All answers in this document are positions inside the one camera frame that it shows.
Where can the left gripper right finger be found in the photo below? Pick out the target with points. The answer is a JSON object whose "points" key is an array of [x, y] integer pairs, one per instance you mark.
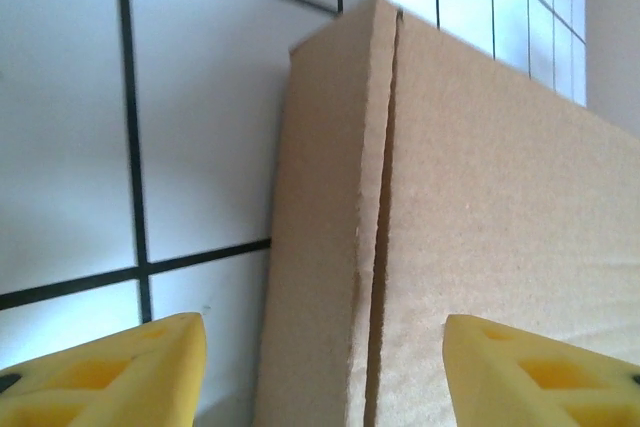
{"points": [[540, 387]]}

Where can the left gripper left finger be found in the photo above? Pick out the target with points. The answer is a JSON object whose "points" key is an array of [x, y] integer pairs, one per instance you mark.
{"points": [[100, 387]]}

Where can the brown cardboard mailer box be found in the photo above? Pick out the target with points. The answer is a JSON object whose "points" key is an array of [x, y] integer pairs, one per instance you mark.
{"points": [[475, 197]]}

